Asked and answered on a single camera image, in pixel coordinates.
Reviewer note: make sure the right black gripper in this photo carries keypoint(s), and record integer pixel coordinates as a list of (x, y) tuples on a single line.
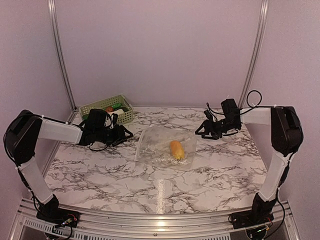
[(207, 123)]

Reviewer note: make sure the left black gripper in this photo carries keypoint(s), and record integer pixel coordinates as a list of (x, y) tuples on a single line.
[(119, 136)]

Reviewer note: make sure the brown fake potato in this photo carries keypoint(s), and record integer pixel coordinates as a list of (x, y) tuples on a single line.
[(109, 109)]

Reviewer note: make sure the clear polka dot zip bag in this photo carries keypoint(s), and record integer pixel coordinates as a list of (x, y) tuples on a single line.
[(153, 147)]

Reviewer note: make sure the green fake cucumber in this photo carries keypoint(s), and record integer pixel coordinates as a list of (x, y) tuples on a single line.
[(115, 106)]

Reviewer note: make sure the green fake pepper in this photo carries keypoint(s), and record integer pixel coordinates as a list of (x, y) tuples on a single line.
[(125, 109)]

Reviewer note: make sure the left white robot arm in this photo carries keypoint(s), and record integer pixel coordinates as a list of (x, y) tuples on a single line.
[(22, 137)]

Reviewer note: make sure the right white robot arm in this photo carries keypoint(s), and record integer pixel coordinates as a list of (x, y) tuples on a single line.
[(286, 139)]

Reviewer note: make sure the yellow fake corn cob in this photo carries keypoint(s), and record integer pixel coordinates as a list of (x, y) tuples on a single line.
[(177, 150)]

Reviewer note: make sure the pale green plastic basket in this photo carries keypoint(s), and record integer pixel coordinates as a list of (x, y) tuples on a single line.
[(122, 119)]

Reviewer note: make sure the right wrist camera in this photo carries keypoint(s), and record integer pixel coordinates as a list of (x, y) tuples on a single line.
[(210, 114)]

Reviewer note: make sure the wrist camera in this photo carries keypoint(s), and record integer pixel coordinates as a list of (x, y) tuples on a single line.
[(210, 114), (111, 120)]

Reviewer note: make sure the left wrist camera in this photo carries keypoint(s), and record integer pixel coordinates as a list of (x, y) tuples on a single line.
[(111, 120)]

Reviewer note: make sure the left aluminium frame post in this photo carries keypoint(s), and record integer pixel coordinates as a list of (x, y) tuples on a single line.
[(60, 56)]

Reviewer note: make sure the aluminium frame post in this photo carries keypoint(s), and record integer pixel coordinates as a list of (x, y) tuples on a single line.
[(60, 56), (261, 26)]

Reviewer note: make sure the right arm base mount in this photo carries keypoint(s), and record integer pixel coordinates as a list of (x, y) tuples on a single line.
[(260, 213)]

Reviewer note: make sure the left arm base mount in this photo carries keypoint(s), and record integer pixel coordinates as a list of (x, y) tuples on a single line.
[(58, 216)]

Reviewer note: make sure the front aluminium rail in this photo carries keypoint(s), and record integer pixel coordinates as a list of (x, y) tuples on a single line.
[(108, 225)]

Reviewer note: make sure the right aluminium frame post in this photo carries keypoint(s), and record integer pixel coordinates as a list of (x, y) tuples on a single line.
[(261, 26)]

